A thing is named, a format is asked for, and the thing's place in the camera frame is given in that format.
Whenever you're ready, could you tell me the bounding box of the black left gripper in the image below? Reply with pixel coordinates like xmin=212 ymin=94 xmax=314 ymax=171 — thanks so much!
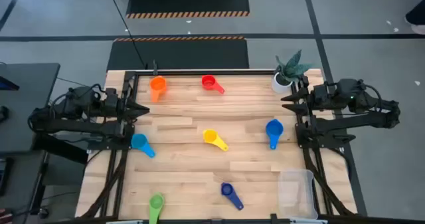
xmin=112 ymin=94 xmax=151 ymax=122

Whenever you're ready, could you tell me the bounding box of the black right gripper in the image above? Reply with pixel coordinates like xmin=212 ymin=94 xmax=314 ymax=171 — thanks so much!
xmin=281 ymin=85 xmax=330 ymax=116

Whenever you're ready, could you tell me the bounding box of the light blue measuring cup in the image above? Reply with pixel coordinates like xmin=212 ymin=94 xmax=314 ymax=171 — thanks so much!
xmin=131 ymin=133 xmax=156 ymax=159

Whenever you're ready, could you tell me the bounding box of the medium blue measuring cup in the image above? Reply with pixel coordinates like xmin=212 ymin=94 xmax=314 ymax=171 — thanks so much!
xmin=265 ymin=118 xmax=284 ymax=150

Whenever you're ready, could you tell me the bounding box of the orange measuring cup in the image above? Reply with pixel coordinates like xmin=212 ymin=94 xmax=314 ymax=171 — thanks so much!
xmin=149 ymin=75 xmax=167 ymax=102

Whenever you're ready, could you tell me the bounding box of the red measuring cup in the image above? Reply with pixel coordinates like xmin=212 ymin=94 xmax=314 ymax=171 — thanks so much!
xmin=201 ymin=74 xmax=226 ymax=94

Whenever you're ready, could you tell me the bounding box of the yellow measuring cup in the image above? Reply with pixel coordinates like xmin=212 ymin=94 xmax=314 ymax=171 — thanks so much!
xmin=203 ymin=128 xmax=229 ymax=152

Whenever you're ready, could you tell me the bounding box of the green measuring cup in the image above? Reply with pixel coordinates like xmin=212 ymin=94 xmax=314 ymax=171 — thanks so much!
xmin=149 ymin=193 xmax=165 ymax=224

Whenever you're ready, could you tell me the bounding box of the dark navy measuring cup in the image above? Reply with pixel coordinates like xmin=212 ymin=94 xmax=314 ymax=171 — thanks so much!
xmin=220 ymin=182 xmax=244 ymax=211

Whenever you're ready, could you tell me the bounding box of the clear plastic basket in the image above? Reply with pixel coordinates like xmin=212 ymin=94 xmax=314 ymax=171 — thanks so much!
xmin=278 ymin=169 xmax=319 ymax=220

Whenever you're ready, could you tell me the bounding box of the white plant pot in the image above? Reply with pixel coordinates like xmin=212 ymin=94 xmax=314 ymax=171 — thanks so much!
xmin=271 ymin=71 xmax=294 ymax=94

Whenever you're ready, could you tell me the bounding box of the green snake plant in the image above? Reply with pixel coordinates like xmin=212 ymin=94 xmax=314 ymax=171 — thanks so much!
xmin=274 ymin=49 xmax=315 ymax=85

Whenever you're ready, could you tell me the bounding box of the black striped-edge floor mat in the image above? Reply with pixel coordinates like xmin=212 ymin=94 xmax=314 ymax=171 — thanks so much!
xmin=106 ymin=36 xmax=250 ymax=70
xmin=126 ymin=0 xmax=250 ymax=19

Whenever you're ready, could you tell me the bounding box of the black desk leg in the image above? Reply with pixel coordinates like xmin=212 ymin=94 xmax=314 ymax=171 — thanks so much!
xmin=33 ymin=132 xmax=90 ymax=165

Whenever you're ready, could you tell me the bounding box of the grey desk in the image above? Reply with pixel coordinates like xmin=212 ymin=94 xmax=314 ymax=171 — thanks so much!
xmin=0 ymin=62 xmax=61 ymax=156

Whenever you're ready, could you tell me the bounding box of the person's foot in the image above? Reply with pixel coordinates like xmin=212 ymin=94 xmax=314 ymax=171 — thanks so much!
xmin=404 ymin=0 xmax=425 ymax=35

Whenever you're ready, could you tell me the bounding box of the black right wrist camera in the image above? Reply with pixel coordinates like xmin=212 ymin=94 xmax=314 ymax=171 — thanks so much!
xmin=313 ymin=83 xmax=330 ymax=102

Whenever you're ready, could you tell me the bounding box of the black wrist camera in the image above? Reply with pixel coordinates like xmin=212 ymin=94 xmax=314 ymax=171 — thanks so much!
xmin=104 ymin=87 xmax=120 ymax=102
xmin=313 ymin=83 xmax=330 ymax=102

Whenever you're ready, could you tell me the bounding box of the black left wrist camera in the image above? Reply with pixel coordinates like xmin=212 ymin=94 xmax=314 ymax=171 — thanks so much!
xmin=104 ymin=87 xmax=120 ymax=102

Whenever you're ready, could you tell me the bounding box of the black floor cable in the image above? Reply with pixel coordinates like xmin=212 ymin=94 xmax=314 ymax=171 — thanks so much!
xmin=106 ymin=0 xmax=149 ymax=69

